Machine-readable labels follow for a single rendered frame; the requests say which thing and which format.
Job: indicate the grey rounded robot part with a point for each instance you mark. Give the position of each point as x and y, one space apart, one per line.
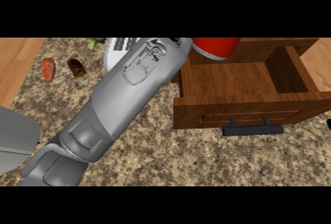
16 137

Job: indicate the wooden cabinet body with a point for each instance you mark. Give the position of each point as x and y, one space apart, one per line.
254 48

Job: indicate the orange-red sausage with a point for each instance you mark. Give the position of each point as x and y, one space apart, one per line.
47 69

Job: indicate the green vegetable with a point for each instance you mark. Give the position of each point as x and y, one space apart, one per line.
94 42

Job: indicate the wooden drawer front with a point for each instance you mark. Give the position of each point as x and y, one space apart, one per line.
241 109

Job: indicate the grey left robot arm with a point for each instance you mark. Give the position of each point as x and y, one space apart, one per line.
124 96

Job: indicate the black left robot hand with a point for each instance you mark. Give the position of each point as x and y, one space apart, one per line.
174 38

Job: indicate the red can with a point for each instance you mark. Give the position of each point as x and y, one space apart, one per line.
214 46

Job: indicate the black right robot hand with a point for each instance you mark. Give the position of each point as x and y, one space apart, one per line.
328 124

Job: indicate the white appliance with dark slots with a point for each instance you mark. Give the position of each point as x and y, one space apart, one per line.
118 49

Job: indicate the dark brown oblong food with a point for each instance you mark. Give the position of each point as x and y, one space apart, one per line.
77 67

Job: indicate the open wooden drawer box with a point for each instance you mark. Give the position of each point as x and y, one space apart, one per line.
227 78

